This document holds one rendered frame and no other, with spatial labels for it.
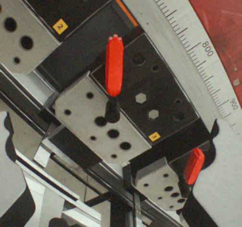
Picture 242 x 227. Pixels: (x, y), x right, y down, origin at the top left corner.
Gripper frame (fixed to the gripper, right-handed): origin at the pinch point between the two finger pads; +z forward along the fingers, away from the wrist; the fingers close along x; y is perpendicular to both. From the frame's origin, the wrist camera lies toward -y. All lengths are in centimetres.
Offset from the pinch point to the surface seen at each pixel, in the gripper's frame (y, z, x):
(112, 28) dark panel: 2, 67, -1
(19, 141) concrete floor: 103, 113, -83
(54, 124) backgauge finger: 24.8, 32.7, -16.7
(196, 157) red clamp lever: 12.6, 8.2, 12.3
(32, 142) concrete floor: 111, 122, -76
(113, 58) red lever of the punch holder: -1.2, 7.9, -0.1
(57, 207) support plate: 31.7, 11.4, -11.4
